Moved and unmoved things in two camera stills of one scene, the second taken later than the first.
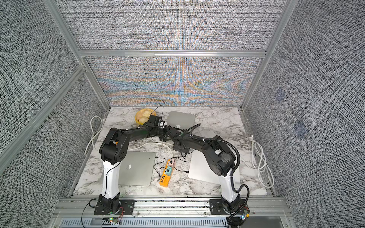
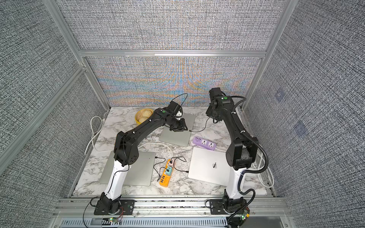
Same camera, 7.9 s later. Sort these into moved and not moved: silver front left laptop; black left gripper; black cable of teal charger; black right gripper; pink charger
Moved: black right gripper; black left gripper
Not moved: pink charger; silver front left laptop; black cable of teal charger
